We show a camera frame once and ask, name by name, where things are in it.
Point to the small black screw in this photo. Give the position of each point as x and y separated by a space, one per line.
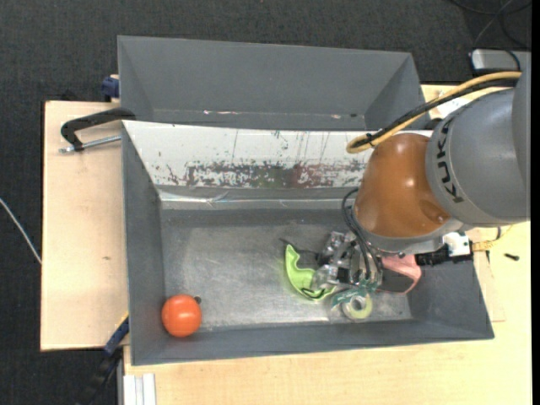
512 257

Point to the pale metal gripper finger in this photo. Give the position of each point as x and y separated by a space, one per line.
325 260
325 277

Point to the pale green tape roll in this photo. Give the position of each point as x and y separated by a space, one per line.
358 310

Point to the pink cloth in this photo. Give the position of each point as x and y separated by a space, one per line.
405 266

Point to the orange ball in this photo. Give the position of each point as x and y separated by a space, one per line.
181 315

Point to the neon green sunglasses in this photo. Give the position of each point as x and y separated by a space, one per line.
297 274

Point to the pale wood board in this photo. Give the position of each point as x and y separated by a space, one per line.
84 226

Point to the grey metal bin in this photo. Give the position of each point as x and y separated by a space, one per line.
236 247

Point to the black cylinder on white bracket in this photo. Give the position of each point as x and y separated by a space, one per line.
447 251

